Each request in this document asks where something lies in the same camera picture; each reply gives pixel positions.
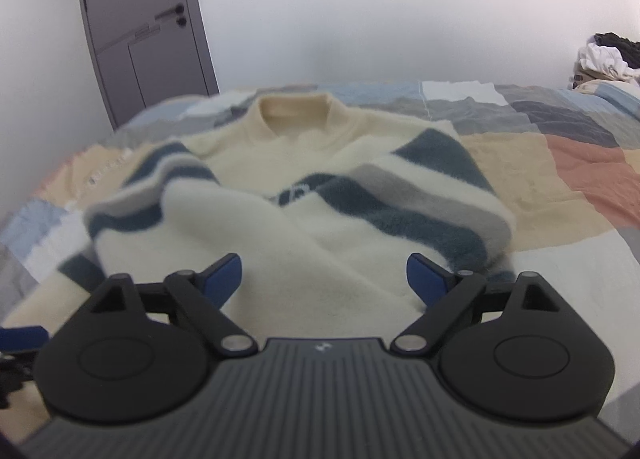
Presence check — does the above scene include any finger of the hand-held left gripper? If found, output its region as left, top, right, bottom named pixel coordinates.
left=0, top=326, right=51, bottom=353

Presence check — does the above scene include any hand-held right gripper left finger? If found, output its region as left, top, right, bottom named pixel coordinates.
left=90, top=253, right=258, bottom=356

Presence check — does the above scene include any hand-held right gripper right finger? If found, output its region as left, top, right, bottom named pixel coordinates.
left=390, top=253, right=561, bottom=355

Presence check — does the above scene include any cream striped fluffy sweater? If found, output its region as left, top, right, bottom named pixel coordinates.
left=0, top=94, right=518, bottom=440

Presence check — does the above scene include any white clothes pile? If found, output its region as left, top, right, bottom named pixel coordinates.
left=570, top=41, right=640, bottom=90

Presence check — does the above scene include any black clothes pile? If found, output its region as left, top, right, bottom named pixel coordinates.
left=592, top=31, right=640, bottom=67

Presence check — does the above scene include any patchwork bed quilt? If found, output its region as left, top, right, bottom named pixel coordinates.
left=0, top=80, right=640, bottom=445

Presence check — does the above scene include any grey door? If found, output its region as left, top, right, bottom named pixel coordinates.
left=74, top=0, right=221, bottom=132

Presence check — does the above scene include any dark door handle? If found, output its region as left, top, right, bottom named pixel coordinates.
left=154, top=4, right=188, bottom=27

